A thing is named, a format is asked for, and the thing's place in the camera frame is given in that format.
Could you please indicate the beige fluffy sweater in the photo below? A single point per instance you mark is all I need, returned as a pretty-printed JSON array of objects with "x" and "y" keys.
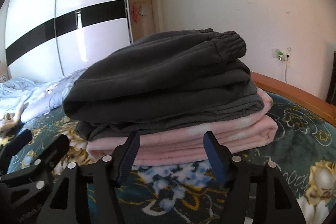
[{"x": 10, "y": 120}]

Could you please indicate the wall socket with plug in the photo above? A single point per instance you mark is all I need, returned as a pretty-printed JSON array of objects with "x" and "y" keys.
[{"x": 283, "y": 56}]

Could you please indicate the grey folded garment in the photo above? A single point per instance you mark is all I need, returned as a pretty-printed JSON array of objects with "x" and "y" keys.
[{"x": 176, "y": 111}]

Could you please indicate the teal floral bed blanket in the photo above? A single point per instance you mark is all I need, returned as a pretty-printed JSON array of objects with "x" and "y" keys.
[{"x": 303, "y": 149}]

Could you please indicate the dark grey sweatpants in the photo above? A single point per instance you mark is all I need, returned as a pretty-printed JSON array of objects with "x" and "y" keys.
[{"x": 157, "y": 66}]

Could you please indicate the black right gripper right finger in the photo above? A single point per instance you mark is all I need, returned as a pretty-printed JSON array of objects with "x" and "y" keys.
[{"x": 274, "y": 202}]

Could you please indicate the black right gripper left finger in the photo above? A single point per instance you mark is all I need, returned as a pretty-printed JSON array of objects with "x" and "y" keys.
[{"x": 68, "y": 202}]

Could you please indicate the wooden door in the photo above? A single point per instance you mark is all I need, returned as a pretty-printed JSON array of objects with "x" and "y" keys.
[{"x": 142, "y": 18}]

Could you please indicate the light blue floral duvet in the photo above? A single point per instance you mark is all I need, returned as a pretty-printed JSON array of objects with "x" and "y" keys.
[{"x": 38, "y": 98}]

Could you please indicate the white black sliding wardrobe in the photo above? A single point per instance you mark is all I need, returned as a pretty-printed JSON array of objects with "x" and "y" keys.
[{"x": 47, "y": 39}]

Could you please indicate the wooden bed frame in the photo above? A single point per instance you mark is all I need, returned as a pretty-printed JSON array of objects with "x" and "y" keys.
[{"x": 312, "y": 103}]

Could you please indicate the pink folded blanket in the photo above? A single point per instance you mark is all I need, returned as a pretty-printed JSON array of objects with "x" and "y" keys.
[{"x": 183, "y": 144}]

